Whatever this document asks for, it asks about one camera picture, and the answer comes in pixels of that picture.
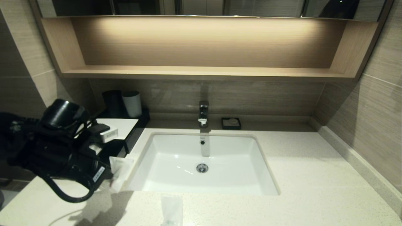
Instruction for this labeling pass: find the clear packet with green item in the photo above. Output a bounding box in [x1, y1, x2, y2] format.
[160, 195, 184, 226]

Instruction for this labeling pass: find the grey cup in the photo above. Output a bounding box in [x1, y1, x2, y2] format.
[122, 91, 142, 118]

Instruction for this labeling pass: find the black amenity tray with drawer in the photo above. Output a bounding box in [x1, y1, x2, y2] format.
[94, 108, 150, 154]

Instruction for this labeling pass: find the white sink basin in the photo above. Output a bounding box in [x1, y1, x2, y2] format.
[125, 132, 280, 196]

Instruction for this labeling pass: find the black cup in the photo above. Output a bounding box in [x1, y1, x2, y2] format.
[103, 90, 123, 118]

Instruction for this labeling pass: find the chrome faucet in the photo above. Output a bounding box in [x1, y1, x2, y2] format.
[198, 100, 210, 127]

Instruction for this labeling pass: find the black soap dish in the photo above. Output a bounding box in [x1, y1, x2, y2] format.
[221, 117, 242, 130]

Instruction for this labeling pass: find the mirror cabinet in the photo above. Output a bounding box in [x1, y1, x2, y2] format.
[36, 0, 387, 19]

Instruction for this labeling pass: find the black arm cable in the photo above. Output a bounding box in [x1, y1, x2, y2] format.
[40, 174, 96, 203]

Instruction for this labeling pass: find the wooden wall shelf niche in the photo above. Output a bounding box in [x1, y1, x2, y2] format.
[30, 16, 393, 82]

